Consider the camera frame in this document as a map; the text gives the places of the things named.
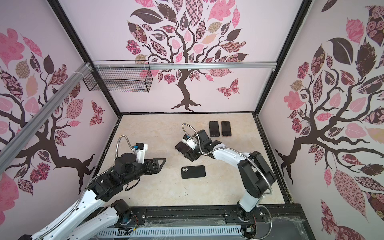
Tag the purple smartphone black screen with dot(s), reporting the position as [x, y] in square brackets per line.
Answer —
[224, 126]

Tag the white slotted cable duct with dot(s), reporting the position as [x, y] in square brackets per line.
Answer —
[159, 232]

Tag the aluminium rail left diagonal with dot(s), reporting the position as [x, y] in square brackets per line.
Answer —
[11, 150]

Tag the pink phone case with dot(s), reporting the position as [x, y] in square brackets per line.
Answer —
[229, 129]

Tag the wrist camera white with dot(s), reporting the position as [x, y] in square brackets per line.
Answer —
[140, 151]
[189, 141]

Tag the black phone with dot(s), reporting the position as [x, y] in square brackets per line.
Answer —
[214, 129]

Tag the black wire basket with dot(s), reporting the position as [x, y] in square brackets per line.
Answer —
[120, 76]

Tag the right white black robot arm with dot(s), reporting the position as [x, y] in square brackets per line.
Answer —
[247, 204]

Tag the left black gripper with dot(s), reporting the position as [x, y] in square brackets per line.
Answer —
[156, 170]

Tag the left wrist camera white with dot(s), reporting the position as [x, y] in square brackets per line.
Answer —
[140, 151]

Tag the right metal flexible conduit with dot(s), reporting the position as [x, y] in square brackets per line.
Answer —
[255, 172]

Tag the aluminium rail back horizontal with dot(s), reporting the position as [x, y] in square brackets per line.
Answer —
[184, 66]

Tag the black phone case horizontal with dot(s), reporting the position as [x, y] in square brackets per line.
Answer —
[182, 148]

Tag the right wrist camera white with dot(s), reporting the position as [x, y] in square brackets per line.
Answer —
[189, 141]

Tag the left metal flexible conduit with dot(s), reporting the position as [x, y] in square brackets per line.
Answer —
[84, 195]

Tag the black base frame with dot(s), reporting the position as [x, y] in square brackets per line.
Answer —
[269, 222]

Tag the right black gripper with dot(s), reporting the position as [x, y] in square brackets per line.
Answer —
[191, 155]

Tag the metal flexible conduit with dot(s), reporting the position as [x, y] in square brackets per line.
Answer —
[84, 195]
[255, 172]

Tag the black phone case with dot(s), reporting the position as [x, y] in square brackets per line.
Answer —
[192, 172]

